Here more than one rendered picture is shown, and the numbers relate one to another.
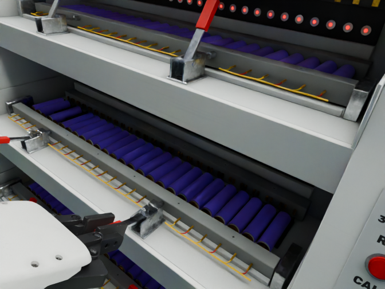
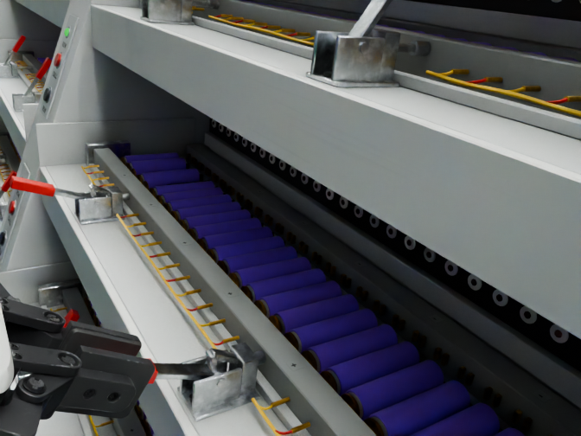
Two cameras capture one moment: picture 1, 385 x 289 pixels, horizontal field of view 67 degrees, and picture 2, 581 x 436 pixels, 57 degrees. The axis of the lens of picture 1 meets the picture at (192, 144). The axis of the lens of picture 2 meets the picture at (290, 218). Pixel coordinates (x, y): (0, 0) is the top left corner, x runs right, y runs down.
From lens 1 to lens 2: 10 cm
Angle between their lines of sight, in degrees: 20
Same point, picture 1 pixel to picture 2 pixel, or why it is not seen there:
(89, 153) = (169, 240)
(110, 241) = (98, 387)
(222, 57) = (442, 54)
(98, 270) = (15, 423)
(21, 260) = not seen: outside the picture
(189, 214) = (307, 394)
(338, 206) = not seen: outside the picture
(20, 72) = (121, 99)
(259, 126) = (471, 171)
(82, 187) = (134, 295)
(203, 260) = not seen: outside the picture
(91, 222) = (81, 338)
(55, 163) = (112, 247)
